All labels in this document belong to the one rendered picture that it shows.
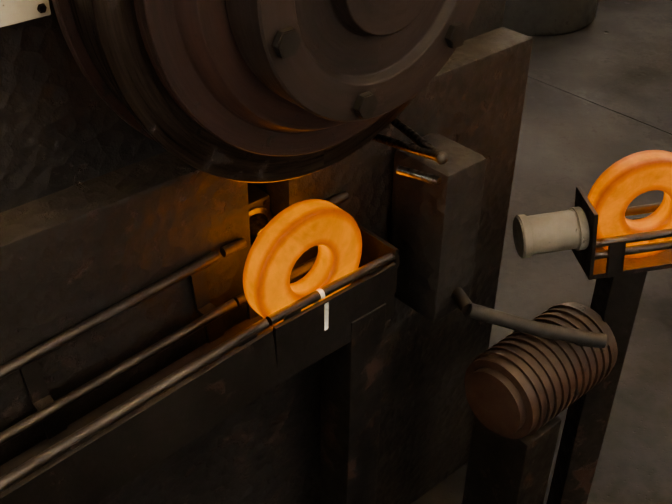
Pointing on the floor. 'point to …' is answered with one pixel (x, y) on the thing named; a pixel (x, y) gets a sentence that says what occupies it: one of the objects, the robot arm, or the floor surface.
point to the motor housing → (528, 404)
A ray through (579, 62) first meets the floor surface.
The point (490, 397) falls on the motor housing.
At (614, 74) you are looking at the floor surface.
